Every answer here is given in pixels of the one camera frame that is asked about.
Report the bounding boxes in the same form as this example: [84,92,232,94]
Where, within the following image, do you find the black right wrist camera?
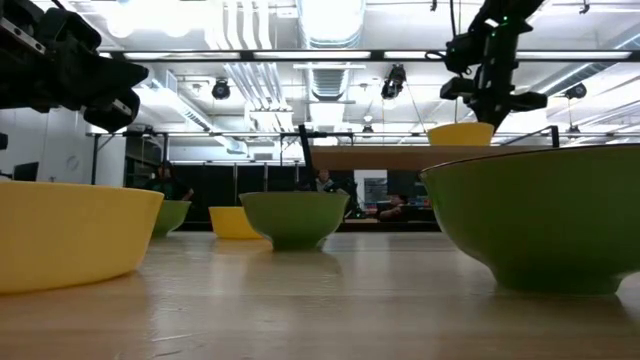
[443,29,482,75]

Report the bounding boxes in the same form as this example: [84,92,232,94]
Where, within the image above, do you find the wooden shelf with black legs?
[298,123,561,194]

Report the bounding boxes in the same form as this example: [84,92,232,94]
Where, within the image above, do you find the green bowl with floral inside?
[238,191,351,252]
[418,143,640,296]
[151,199,192,239]

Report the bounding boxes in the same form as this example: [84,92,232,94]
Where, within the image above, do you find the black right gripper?
[439,69,549,132]

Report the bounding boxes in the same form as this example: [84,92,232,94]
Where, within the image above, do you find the person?
[375,193,411,223]
[313,168,335,194]
[144,160,195,202]

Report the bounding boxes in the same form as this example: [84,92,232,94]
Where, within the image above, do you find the black computer monitor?
[12,161,40,182]

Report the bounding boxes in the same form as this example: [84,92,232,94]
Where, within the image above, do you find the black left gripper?
[0,0,150,134]

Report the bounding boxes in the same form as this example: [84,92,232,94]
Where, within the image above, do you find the yellow mini bowl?
[426,121,496,147]
[208,206,265,240]
[0,179,165,295]

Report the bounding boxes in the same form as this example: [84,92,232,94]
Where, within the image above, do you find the black hanging camera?
[380,63,408,101]

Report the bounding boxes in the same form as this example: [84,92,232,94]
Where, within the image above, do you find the black overhead frame bar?
[99,48,640,63]

